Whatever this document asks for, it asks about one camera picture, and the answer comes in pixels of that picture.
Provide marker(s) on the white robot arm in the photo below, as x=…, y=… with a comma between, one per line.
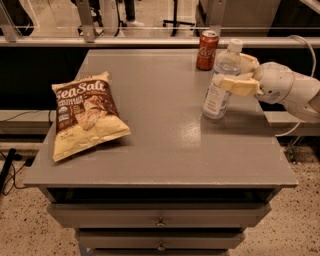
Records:
x=303, y=100

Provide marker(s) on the sea salt chips bag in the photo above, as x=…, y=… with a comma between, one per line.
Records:
x=86, y=116

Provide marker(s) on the lower grey drawer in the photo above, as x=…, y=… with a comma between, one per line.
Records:
x=160, y=239

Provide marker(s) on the grey drawer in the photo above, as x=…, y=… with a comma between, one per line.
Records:
x=158, y=216
x=160, y=239

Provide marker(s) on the clear plastic water bottle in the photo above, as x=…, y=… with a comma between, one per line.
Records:
x=227, y=64

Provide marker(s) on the red cola can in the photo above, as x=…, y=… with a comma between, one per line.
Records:
x=207, y=50

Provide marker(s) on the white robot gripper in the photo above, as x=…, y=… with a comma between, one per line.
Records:
x=275, y=83

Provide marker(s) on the metal railing bar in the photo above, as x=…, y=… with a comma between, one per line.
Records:
x=127, y=42

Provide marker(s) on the black chair base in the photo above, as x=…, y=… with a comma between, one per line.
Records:
x=175, y=22

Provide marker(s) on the upper grey drawer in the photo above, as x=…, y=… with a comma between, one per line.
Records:
x=158, y=216

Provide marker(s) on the grey drawer cabinet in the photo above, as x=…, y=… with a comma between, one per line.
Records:
x=174, y=155

